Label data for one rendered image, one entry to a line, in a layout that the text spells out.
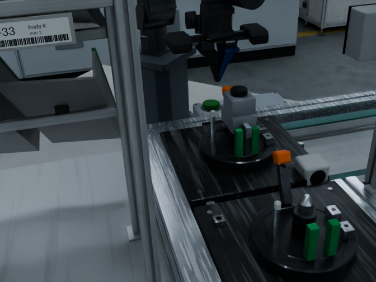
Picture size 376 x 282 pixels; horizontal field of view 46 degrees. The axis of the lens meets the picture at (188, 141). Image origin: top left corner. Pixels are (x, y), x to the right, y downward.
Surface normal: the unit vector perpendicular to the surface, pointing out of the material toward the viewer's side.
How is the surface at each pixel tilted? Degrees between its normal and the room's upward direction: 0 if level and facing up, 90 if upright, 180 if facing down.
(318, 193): 0
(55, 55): 90
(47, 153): 0
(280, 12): 90
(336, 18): 90
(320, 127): 90
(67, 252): 0
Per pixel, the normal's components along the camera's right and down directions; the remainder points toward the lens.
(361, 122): 0.25, 0.48
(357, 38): -0.97, 0.15
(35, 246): -0.04, -0.87
